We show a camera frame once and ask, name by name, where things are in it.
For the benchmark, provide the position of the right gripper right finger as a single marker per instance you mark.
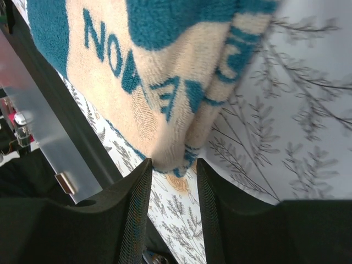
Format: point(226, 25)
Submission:
point(239, 228)

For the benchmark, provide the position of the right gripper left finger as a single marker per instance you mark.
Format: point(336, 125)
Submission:
point(108, 227)

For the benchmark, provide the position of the blue beige Doraemon towel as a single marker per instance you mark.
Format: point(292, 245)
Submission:
point(157, 71)

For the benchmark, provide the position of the floral table mat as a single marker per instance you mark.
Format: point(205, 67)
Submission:
point(283, 133)

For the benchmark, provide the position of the aluminium frame rail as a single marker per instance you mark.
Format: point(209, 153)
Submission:
point(72, 172)

